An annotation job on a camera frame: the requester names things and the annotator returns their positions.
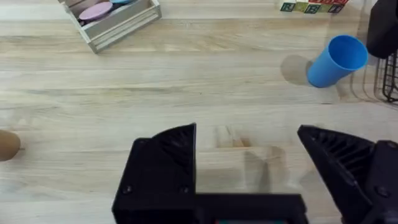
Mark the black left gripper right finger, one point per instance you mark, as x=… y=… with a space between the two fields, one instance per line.
x=351 y=174

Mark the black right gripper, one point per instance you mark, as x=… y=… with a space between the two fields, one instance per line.
x=384 y=29

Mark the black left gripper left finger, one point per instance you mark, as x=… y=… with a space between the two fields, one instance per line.
x=161 y=174

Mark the blue plastic cup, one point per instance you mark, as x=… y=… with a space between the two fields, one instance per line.
x=337 y=60

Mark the brown plastic cup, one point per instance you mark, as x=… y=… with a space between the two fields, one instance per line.
x=8 y=145

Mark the toy blocks on green board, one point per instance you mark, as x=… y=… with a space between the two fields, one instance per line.
x=312 y=5

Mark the grey wooden box with plates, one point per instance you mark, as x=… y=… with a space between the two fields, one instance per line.
x=113 y=20

